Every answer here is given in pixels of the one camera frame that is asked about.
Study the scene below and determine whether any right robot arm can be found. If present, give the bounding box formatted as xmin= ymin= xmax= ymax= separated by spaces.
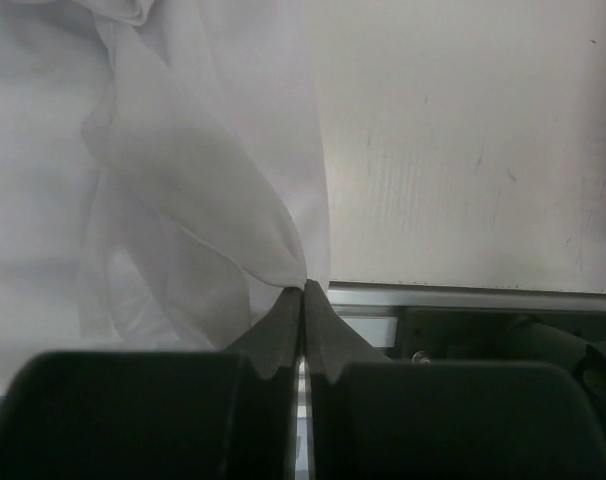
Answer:
xmin=0 ymin=282 xmax=606 ymax=479

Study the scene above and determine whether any white t-shirt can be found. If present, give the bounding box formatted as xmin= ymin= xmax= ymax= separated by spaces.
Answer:
xmin=0 ymin=1 xmax=330 ymax=395

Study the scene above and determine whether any aluminium mounting rail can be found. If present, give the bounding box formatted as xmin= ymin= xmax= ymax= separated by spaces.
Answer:
xmin=328 ymin=282 xmax=606 ymax=347

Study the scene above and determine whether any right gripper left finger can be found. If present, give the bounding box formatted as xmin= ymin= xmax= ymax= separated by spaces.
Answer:
xmin=0 ymin=289 xmax=302 ymax=479

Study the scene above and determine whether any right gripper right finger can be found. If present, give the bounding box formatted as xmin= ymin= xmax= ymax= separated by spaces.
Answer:
xmin=302 ymin=283 xmax=606 ymax=479

